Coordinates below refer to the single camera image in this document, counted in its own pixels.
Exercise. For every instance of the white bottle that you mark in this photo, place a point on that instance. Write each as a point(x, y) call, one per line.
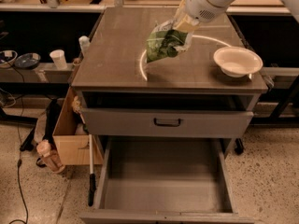
point(84, 43)

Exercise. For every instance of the brown plastic bottle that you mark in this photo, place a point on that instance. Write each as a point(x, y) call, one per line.
point(50, 156)

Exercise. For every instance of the green jalapeno chip bag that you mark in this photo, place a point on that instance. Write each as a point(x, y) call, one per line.
point(164, 41)

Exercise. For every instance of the white bowl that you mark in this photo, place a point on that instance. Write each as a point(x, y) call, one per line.
point(237, 62)

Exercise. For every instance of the white pole black grip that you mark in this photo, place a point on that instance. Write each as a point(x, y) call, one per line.
point(92, 188)

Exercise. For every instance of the grey low shelf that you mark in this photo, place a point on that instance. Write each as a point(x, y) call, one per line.
point(44, 73)

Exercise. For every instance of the white paper cup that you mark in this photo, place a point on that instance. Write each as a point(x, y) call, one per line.
point(59, 59)

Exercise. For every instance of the grey drawer cabinet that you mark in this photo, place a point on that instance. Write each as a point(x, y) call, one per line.
point(115, 75)

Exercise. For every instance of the dark blue plate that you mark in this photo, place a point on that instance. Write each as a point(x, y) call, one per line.
point(27, 61)

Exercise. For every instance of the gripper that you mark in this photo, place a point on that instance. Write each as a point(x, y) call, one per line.
point(199, 4)

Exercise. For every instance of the closed grey top drawer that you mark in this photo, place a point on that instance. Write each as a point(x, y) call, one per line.
point(166, 123)

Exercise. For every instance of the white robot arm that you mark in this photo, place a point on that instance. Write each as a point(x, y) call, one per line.
point(191, 13)

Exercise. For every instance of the cardboard box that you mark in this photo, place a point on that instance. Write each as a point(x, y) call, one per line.
point(71, 141)

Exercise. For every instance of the black cabinet caster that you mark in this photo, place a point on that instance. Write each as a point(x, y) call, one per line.
point(239, 148)

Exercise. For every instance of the open grey middle drawer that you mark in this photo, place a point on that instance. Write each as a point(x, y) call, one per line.
point(164, 181)

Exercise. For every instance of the bowl with blue pattern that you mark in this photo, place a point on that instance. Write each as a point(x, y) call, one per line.
point(7, 58)

